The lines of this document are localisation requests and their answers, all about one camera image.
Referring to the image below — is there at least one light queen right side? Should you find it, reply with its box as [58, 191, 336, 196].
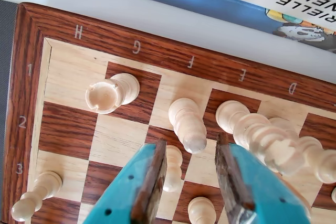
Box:
[215, 100, 307, 178]

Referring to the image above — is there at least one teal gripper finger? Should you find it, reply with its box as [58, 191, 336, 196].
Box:
[215, 132, 313, 224]
[82, 138, 169, 224]

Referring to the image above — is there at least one light wooden chess rook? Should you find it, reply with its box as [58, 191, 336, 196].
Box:
[85, 73, 141, 115]

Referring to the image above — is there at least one dark grey textured mat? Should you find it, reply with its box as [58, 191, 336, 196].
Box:
[0, 0, 18, 209]

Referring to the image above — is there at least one wooden folding chess board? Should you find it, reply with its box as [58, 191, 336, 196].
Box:
[1, 1, 336, 224]

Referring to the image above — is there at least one light wooden chess pawn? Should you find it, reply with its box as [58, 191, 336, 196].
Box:
[187, 196, 217, 224]
[10, 170, 63, 222]
[162, 144, 183, 193]

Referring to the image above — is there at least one light wooden chess queen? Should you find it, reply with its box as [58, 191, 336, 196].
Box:
[268, 117, 336, 185]

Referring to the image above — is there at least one light wooden chess bishop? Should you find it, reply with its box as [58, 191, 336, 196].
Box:
[168, 98, 208, 154]

